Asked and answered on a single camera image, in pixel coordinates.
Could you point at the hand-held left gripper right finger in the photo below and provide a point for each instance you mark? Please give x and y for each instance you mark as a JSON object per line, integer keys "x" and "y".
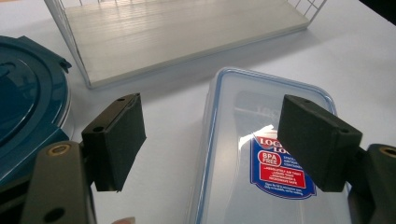
{"x": 314, "y": 143}

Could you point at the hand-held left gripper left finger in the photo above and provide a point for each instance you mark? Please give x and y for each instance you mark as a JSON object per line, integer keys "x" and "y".
{"x": 113, "y": 146}

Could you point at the clear rectangular lidded container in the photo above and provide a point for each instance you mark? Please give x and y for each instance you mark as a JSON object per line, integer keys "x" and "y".
{"x": 243, "y": 124}

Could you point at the dark round lid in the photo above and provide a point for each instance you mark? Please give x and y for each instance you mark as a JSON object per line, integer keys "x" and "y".
{"x": 28, "y": 102}

